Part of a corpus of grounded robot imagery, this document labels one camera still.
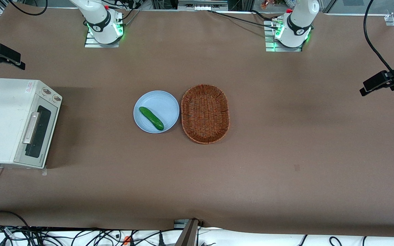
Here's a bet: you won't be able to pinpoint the green cucumber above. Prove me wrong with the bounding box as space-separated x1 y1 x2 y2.
139 107 165 131

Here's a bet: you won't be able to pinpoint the black arched floor cable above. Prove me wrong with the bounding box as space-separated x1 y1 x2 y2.
0 210 30 228

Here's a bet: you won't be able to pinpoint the light blue round plate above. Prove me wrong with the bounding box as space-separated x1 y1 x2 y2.
133 91 180 134

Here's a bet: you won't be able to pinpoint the white toaster oven body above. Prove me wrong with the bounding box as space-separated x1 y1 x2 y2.
0 78 63 169

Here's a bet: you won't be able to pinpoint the grey metal box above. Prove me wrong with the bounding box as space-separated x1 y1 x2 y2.
178 0 229 11

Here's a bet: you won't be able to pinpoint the oval brown wicker basket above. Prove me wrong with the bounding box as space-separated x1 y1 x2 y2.
181 84 230 145

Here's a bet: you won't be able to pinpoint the brown table cover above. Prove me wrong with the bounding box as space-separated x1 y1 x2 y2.
0 4 394 237

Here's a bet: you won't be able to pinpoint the dark metal camera post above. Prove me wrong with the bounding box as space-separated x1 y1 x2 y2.
176 219 199 246

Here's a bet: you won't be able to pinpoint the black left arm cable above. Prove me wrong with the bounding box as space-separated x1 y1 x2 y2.
364 0 394 84

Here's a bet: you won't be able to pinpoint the long black base cable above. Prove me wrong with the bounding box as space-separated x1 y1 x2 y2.
207 10 279 30

